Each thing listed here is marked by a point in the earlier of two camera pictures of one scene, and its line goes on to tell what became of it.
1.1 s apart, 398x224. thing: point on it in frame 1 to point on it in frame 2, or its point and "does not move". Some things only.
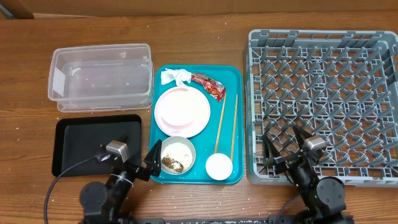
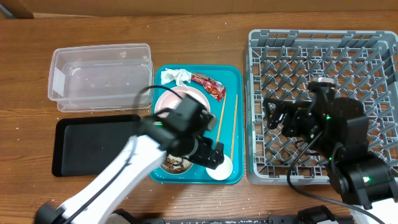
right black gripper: (270, 154) to (293, 111)
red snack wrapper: (215, 88) does not move
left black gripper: (153, 168) to (202, 156)
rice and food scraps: (176, 157) does not move
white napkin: (178, 75) does not move
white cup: (219, 167) does not move
